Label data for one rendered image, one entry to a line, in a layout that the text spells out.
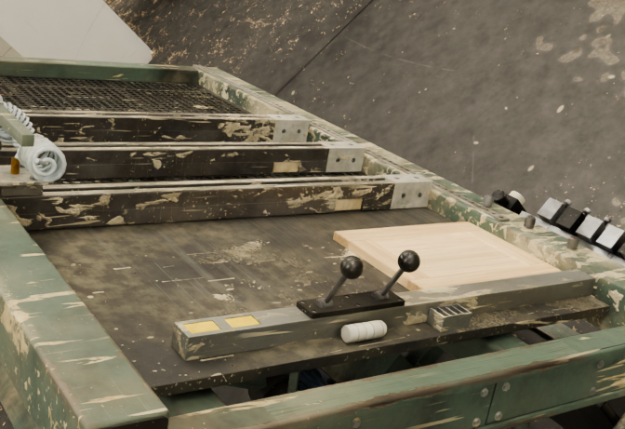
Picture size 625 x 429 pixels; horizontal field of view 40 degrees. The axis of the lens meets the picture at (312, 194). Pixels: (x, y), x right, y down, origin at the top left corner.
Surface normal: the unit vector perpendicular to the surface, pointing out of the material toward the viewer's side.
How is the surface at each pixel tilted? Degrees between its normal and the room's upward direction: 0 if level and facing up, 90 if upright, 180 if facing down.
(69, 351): 51
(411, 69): 0
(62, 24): 90
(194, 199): 90
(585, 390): 90
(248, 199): 90
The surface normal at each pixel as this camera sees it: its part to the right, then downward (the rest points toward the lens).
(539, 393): 0.55, 0.34
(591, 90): -0.54, -0.56
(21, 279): 0.17, -0.94
